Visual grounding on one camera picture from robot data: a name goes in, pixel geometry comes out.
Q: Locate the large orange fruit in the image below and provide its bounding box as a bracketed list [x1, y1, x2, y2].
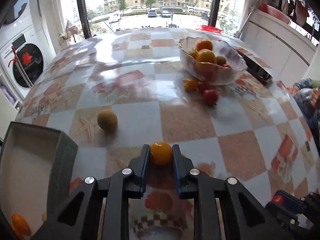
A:
[11, 213, 31, 236]

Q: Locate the clear glass fruit bowl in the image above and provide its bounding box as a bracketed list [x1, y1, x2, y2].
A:
[178, 37, 248, 86]

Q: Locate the white upper dryer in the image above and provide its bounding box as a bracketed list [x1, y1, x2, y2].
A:
[1, 0, 41, 48]

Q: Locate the white washing machine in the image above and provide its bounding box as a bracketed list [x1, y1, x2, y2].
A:
[1, 27, 53, 100]

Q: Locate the small orange tomato beside bowl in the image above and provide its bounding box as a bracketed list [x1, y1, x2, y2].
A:
[183, 79, 198, 93]

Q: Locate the red tomato beside bowl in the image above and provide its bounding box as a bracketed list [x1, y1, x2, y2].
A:
[197, 81, 210, 94]
[203, 89, 219, 106]

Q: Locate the orange at bowl front left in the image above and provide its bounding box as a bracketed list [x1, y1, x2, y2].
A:
[196, 49, 216, 64]

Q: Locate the small red tomato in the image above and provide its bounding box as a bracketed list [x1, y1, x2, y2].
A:
[271, 194, 284, 205]

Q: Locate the red plastic basin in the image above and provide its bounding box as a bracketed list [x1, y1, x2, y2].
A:
[260, 3, 291, 24]

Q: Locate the orange on top in bowl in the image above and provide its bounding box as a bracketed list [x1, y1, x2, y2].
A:
[196, 39, 213, 51]

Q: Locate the brown round kiwi fruit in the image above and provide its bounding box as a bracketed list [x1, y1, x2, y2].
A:
[97, 109, 118, 133]

